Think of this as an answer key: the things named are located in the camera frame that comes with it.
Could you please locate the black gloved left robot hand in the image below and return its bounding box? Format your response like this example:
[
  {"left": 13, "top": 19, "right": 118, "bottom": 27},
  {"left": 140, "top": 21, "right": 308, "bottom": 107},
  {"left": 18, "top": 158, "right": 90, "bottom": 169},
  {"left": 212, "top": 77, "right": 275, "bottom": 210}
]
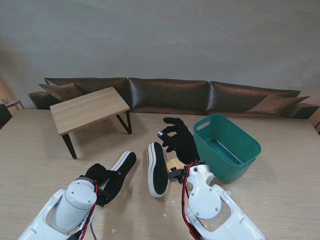
[{"left": 83, "top": 163, "right": 122, "bottom": 187}]

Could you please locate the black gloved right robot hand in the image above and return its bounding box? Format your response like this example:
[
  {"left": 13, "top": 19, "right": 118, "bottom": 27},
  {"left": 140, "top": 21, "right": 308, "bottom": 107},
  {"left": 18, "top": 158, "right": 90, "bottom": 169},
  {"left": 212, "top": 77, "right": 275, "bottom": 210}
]
[{"left": 156, "top": 116, "right": 201, "bottom": 165}]

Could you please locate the wooden shoe brush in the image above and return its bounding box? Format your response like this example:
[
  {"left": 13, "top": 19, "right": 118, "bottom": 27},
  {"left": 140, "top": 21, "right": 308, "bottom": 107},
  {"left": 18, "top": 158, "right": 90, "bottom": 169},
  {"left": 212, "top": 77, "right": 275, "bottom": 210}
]
[{"left": 165, "top": 159, "right": 187, "bottom": 173}]

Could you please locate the yellow canvas sneaker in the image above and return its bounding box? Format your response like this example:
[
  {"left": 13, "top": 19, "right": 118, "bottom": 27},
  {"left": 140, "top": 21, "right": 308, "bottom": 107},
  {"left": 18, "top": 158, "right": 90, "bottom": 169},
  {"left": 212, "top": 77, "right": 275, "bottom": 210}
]
[
  {"left": 96, "top": 150, "right": 138, "bottom": 208},
  {"left": 145, "top": 141, "right": 171, "bottom": 198}
]

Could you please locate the green plastic basket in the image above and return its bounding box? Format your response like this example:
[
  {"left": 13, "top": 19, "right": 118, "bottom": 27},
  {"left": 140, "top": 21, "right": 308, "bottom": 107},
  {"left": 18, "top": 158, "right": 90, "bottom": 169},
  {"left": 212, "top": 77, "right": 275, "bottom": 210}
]
[{"left": 192, "top": 114, "right": 262, "bottom": 184}]

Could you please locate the dark brown leather sofa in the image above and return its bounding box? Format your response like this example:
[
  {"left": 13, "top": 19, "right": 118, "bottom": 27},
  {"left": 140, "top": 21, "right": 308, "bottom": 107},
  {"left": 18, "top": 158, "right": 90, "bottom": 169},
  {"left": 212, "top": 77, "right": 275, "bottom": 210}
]
[{"left": 28, "top": 77, "right": 320, "bottom": 120}]

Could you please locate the small wooden black-legged bench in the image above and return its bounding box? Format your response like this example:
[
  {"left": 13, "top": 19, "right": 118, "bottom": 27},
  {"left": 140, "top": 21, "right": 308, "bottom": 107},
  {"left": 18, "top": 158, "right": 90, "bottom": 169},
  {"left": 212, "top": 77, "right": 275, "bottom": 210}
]
[{"left": 49, "top": 86, "right": 133, "bottom": 160}]

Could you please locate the brown sofa cushion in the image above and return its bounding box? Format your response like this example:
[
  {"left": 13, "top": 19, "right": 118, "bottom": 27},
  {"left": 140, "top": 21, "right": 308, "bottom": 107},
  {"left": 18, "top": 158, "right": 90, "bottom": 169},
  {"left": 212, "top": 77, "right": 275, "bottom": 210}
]
[
  {"left": 247, "top": 93, "right": 310, "bottom": 115},
  {"left": 38, "top": 83, "right": 85, "bottom": 102}
]

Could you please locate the small wooden side table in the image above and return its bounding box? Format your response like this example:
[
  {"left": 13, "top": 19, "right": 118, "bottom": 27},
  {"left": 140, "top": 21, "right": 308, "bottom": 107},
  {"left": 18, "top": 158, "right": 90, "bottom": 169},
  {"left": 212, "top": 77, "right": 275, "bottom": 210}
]
[{"left": 0, "top": 98, "right": 25, "bottom": 111}]

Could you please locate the light wooden cabinet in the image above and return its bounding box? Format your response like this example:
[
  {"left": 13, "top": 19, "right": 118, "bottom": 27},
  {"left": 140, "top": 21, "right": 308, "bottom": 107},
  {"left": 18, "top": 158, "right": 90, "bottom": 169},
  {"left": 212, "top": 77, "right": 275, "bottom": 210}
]
[{"left": 307, "top": 107, "right": 320, "bottom": 136}]

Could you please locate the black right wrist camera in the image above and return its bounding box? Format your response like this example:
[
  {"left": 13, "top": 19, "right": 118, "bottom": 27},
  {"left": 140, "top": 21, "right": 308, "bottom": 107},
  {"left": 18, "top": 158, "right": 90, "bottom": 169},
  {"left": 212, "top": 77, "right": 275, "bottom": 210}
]
[{"left": 168, "top": 167, "right": 187, "bottom": 185}]

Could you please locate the red left arm cable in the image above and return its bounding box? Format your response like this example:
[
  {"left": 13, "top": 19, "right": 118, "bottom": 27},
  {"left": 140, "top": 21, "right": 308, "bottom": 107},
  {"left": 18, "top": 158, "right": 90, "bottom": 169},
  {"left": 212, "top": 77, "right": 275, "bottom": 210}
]
[{"left": 81, "top": 204, "right": 98, "bottom": 240}]

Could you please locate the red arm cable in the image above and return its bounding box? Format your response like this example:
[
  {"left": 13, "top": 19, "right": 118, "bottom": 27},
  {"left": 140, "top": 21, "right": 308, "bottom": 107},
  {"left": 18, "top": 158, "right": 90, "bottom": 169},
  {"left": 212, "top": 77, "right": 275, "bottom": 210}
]
[
  {"left": 180, "top": 162, "right": 197, "bottom": 240},
  {"left": 81, "top": 204, "right": 98, "bottom": 240}
]

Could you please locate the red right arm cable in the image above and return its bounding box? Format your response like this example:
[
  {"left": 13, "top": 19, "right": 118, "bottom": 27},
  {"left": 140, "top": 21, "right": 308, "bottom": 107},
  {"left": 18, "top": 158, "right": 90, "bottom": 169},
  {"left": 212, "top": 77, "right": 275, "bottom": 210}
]
[{"left": 180, "top": 162, "right": 197, "bottom": 240}]

